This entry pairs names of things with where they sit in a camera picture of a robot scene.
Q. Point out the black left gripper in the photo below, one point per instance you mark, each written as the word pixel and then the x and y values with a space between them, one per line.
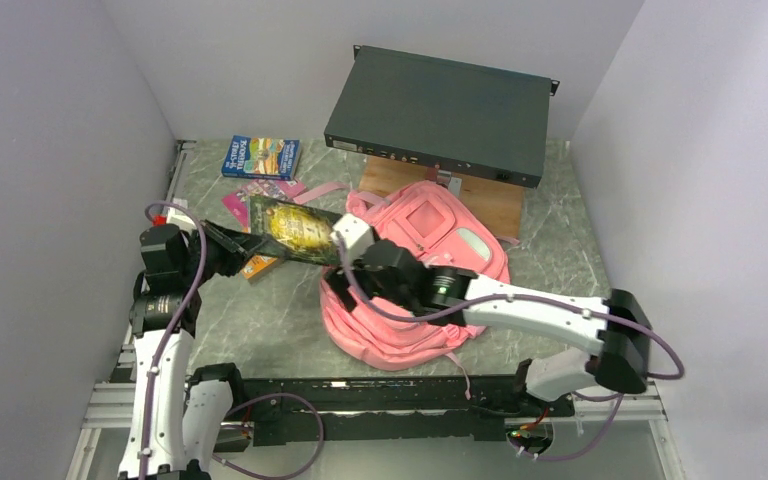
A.
pixel 244 244

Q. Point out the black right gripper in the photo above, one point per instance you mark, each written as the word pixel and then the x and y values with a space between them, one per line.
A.
pixel 357 267

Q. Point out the dark green yellow book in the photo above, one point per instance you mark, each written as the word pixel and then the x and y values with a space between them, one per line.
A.
pixel 293 232

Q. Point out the pink student backpack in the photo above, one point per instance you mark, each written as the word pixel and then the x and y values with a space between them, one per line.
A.
pixel 436 227

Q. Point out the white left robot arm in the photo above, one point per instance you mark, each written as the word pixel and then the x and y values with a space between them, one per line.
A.
pixel 177 416

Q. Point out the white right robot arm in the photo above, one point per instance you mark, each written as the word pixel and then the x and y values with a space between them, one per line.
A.
pixel 610 337

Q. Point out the orange book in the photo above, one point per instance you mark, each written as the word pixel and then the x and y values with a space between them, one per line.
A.
pixel 258 266

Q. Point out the pink sticker card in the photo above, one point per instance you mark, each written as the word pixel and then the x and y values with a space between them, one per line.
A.
pixel 237 202

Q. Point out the blue treehouse book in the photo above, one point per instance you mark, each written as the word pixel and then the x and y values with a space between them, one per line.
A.
pixel 261 158

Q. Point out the wooden support block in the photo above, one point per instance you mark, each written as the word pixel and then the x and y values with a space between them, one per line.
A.
pixel 497 205

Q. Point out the dark green rack device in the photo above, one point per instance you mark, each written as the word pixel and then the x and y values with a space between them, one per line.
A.
pixel 464 118

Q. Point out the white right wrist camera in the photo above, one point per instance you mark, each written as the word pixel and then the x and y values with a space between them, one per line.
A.
pixel 352 236

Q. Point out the silver side rail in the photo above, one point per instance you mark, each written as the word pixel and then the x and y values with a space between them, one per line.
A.
pixel 155 315

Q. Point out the grey metal bracket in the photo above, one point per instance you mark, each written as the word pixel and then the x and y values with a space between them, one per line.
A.
pixel 445 179

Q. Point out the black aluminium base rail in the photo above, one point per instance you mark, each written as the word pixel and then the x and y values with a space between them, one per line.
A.
pixel 483 408

